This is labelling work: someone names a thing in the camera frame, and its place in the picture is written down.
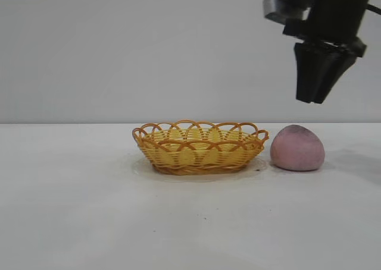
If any yellow woven plastic basket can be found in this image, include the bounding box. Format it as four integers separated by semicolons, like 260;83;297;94
132;120;270;175

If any pink peach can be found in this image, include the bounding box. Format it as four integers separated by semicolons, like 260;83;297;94
270;124;325;172

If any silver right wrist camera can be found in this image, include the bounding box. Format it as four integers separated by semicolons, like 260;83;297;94
262;0;312;24

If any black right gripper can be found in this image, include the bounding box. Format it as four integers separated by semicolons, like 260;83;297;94
282;0;377;105

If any black right wrist camera bracket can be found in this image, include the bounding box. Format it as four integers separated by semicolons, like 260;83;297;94
282;0;324;18

